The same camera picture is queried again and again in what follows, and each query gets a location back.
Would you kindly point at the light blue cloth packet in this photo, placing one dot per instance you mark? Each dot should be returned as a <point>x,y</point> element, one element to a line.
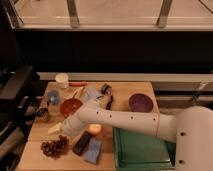
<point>90,93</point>

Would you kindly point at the white cup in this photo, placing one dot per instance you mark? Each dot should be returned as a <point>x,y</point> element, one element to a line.
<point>62,79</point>

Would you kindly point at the black rectangular block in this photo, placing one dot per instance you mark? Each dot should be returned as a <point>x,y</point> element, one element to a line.
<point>82,143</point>

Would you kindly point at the red bowl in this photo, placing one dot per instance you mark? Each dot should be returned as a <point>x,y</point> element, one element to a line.
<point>70,106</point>

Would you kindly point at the black handled brush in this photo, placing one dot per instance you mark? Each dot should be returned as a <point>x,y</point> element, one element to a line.
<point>107,90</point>

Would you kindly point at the black chair at left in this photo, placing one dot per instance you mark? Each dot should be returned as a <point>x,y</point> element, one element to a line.
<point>15,97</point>

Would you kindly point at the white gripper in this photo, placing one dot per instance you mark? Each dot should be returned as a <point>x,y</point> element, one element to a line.
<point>71,126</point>

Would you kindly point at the small dark metal cup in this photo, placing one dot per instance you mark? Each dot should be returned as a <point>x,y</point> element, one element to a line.
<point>43,115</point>

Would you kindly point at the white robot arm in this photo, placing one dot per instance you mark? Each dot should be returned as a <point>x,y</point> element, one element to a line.
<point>191,130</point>

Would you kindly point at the red marker pen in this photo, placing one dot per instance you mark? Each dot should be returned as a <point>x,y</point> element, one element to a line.
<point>77,84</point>

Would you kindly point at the orange fruit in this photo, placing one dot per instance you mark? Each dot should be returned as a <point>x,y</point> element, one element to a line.
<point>94,129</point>

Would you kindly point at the blue sponge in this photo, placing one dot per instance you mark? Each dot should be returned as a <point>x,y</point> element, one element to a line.
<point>93,151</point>

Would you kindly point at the dark red grape bunch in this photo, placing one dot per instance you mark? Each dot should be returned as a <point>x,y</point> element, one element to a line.
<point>55,148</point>

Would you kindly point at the blue lidded small jar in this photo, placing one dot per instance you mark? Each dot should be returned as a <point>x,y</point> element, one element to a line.
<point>53,97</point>

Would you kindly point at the purple bowl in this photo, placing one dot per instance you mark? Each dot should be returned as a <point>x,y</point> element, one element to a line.
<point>140,103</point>

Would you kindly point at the green plastic tray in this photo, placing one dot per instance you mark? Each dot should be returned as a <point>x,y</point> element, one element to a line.
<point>138,152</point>

